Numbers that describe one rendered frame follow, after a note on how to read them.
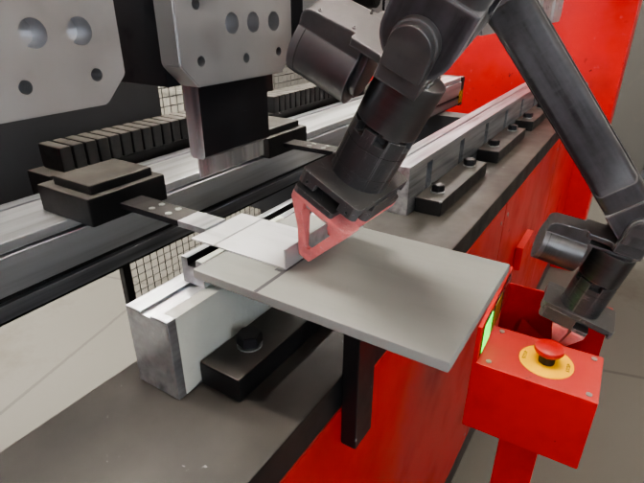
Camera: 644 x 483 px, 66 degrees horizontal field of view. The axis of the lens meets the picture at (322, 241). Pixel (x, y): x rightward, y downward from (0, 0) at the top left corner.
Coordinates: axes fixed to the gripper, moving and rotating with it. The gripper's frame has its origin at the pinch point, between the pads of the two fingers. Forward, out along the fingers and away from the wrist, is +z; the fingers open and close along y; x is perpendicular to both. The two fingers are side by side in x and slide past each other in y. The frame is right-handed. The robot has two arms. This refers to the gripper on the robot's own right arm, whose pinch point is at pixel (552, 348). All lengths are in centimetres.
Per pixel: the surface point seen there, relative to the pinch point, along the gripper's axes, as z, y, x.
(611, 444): 67, -40, -67
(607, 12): -40, 21, -181
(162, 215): -15, 50, 35
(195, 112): -31, 43, 38
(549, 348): -6.8, 2.0, 10.4
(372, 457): 12.1, 16.1, 27.3
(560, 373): -4.6, -0.6, 11.4
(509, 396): 0.4, 3.7, 14.9
